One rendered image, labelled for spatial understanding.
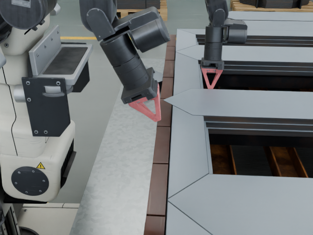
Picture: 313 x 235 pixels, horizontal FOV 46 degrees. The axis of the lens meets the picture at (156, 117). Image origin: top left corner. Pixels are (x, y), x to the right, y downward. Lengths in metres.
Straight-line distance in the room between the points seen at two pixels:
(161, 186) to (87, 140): 1.73
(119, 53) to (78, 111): 2.25
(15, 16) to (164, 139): 0.52
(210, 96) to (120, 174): 0.37
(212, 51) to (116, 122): 0.46
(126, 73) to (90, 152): 1.75
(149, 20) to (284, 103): 0.62
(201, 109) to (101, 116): 1.80
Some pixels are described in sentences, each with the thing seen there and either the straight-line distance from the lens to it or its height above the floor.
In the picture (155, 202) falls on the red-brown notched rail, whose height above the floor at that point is 0.83.
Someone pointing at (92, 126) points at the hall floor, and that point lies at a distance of 2.71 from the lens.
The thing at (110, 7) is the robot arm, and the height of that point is 1.23.
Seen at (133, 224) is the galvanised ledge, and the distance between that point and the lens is 0.98.
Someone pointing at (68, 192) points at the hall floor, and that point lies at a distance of 2.15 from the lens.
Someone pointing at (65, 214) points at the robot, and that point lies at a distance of 1.62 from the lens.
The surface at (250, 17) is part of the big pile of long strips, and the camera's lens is 2.18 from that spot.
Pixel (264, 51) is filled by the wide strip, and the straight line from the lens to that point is 1.62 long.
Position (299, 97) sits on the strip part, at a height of 0.87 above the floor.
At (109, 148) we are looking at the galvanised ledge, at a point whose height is 0.68.
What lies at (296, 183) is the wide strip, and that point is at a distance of 0.86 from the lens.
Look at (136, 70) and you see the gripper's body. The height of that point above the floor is 1.11.
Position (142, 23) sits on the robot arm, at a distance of 0.69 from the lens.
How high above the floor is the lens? 1.38
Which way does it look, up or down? 30 degrees down
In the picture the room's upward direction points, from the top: straight up
